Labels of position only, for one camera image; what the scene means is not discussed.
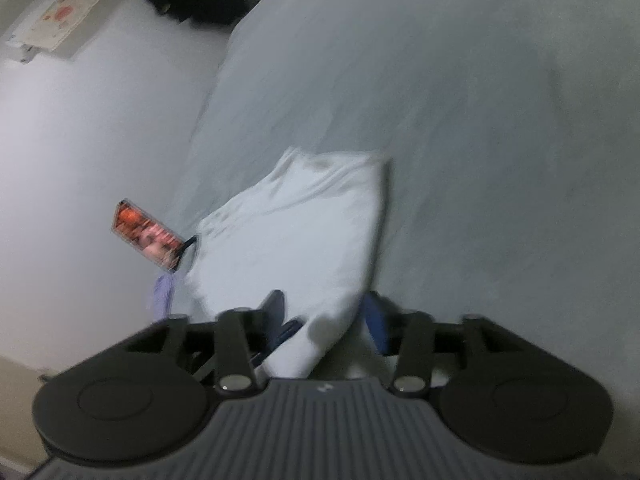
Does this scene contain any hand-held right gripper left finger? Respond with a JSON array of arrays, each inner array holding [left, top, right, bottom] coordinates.
[[125, 289, 288, 393]]

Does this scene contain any white long-sleeve shirt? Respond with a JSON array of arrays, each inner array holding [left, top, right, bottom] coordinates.
[[180, 146, 393, 381]]

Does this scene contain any smartphone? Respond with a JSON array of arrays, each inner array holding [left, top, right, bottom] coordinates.
[[111, 199, 197, 275]]

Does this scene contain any white paper bag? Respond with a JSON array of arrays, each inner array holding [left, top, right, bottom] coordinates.
[[2, 0, 118, 63]]

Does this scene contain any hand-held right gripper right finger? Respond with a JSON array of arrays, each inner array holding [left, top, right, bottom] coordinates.
[[361, 291, 526, 395]]

